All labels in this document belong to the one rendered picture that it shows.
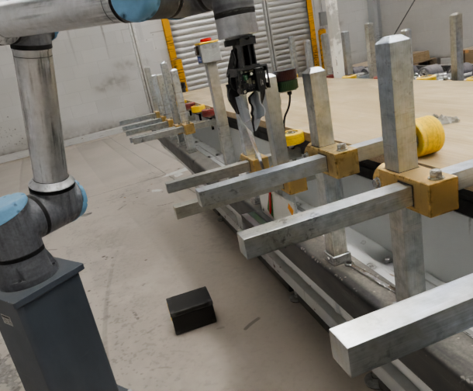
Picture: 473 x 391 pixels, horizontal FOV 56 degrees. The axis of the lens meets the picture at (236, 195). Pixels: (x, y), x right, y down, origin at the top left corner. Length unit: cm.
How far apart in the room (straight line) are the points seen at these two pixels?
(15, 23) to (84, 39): 761
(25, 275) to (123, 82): 753
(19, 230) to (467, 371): 126
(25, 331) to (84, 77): 749
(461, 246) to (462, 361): 31
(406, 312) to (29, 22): 105
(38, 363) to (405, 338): 138
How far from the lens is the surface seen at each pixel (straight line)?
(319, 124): 92
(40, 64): 149
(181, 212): 108
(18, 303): 153
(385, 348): 40
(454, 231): 102
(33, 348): 162
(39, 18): 120
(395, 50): 69
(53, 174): 159
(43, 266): 159
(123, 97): 893
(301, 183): 113
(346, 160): 88
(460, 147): 108
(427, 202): 67
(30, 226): 157
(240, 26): 101
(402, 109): 70
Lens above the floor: 120
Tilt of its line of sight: 19 degrees down
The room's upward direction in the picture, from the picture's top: 11 degrees counter-clockwise
